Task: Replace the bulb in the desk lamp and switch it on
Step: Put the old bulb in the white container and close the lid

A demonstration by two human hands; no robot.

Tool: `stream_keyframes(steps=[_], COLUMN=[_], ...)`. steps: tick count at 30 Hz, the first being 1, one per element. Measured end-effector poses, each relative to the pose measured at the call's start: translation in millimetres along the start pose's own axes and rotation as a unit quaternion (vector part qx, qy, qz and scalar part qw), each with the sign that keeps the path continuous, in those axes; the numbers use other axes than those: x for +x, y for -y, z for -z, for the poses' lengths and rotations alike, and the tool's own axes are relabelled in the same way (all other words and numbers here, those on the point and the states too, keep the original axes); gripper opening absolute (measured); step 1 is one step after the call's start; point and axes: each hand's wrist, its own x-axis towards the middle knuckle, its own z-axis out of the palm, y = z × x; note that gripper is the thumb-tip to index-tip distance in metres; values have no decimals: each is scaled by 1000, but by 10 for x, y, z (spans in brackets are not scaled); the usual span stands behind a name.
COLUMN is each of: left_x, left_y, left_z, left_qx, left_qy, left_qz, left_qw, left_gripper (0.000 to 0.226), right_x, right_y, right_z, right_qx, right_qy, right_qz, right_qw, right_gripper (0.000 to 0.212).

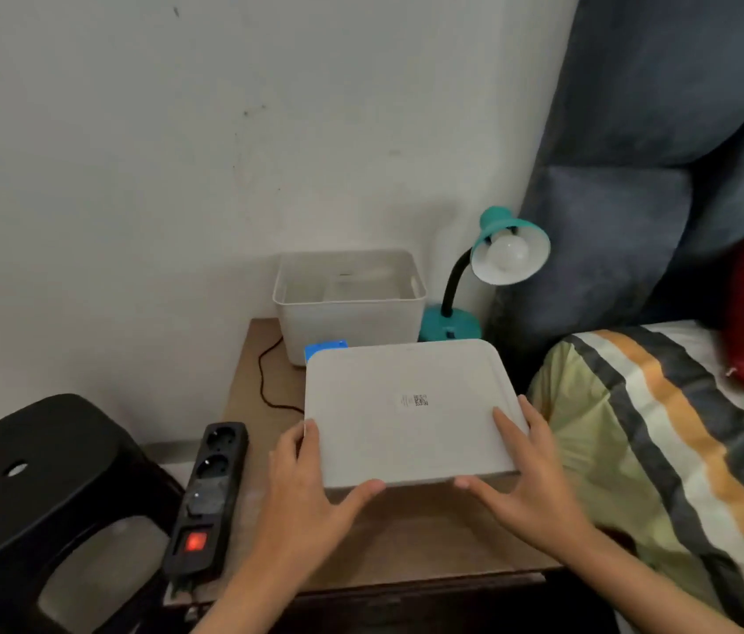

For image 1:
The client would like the person's left hand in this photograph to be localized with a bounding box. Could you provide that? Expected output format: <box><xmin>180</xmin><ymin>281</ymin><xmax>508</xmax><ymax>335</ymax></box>
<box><xmin>252</xmin><ymin>419</ymin><xmax>387</xmax><ymax>583</ymax></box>

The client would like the person's right hand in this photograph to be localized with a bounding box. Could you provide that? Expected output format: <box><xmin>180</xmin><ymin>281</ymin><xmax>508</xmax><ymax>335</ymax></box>
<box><xmin>453</xmin><ymin>395</ymin><xmax>600</xmax><ymax>567</ymax></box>

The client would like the white plastic box lid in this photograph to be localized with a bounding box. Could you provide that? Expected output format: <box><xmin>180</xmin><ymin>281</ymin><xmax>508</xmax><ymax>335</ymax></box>
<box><xmin>304</xmin><ymin>339</ymin><xmax>530</xmax><ymax>490</ymax></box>

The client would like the person's left forearm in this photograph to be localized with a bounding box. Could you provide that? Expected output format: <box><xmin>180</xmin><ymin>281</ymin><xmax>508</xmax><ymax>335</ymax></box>
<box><xmin>192</xmin><ymin>549</ymin><xmax>313</xmax><ymax>634</ymax></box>

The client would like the person's right forearm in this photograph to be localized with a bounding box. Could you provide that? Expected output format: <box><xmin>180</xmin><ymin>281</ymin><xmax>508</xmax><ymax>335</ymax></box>
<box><xmin>557</xmin><ymin>524</ymin><xmax>744</xmax><ymax>634</ymax></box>

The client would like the brown wooden bedside table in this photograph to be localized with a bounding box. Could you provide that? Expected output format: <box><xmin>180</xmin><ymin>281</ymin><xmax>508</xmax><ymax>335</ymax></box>
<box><xmin>162</xmin><ymin>318</ymin><xmax>567</xmax><ymax>634</ymax></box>

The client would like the black power strip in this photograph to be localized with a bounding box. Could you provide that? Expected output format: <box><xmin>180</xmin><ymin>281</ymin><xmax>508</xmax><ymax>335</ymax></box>
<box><xmin>161</xmin><ymin>421</ymin><xmax>250</xmax><ymax>583</ymax></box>

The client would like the blue plastic item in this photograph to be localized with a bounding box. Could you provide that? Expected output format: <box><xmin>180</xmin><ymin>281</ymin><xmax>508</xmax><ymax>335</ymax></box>
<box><xmin>304</xmin><ymin>339</ymin><xmax>349</xmax><ymax>364</ymax></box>

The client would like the striped bed sheet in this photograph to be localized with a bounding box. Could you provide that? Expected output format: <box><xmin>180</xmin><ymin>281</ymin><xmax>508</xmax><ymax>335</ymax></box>
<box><xmin>526</xmin><ymin>321</ymin><xmax>744</xmax><ymax>634</ymax></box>

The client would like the white plastic storage box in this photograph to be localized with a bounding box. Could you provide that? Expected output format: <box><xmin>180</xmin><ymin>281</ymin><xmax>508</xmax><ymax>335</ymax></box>
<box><xmin>272</xmin><ymin>249</ymin><xmax>427</xmax><ymax>368</ymax></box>

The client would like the teal gooseneck desk lamp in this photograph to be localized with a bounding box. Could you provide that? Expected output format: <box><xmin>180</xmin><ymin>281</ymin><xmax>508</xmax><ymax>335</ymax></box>
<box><xmin>418</xmin><ymin>206</ymin><xmax>552</xmax><ymax>343</ymax></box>

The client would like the white light bulb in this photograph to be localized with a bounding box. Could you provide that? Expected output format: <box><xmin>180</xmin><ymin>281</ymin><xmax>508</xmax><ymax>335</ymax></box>
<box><xmin>487</xmin><ymin>231</ymin><xmax>533</xmax><ymax>274</ymax></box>

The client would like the black plastic stool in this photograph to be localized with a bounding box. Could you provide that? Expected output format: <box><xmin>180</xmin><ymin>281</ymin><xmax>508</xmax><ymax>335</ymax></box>
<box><xmin>0</xmin><ymin>393</ymin><xmax>187</xmax><ymax>634</ymax></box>

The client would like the dark blue padded headboard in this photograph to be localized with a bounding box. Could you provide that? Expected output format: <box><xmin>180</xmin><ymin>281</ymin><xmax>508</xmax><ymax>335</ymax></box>
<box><xmin>484</xmin><ymin>0</ymin><xmax>744</xmax><ymax>393</ymax></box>

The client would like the black power cable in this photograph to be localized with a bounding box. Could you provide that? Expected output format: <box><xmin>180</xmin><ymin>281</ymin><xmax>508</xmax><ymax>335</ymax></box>
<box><xmin>258</xmin><ymin>335</ymin><xmax>306</xmax><ymax>414</ymax></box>

